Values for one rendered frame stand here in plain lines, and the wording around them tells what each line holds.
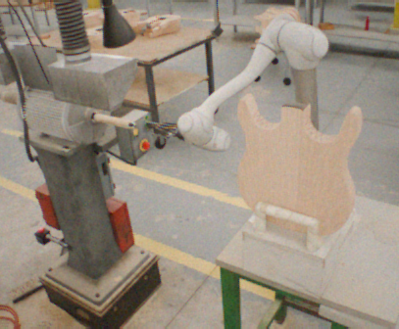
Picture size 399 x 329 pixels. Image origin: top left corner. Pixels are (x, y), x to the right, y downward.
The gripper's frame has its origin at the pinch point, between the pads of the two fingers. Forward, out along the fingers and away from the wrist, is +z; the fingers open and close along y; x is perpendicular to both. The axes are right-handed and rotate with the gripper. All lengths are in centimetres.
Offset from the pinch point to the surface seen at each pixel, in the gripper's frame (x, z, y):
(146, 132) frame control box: -4.1, 4.0, -1.3
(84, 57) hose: 48, -8, -41
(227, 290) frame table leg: -29, -69, -51
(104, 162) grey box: -18.9, 24.1, -14.6
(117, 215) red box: -49, 19, -19
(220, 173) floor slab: -107, 38, 117
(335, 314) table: -18, -109, -54
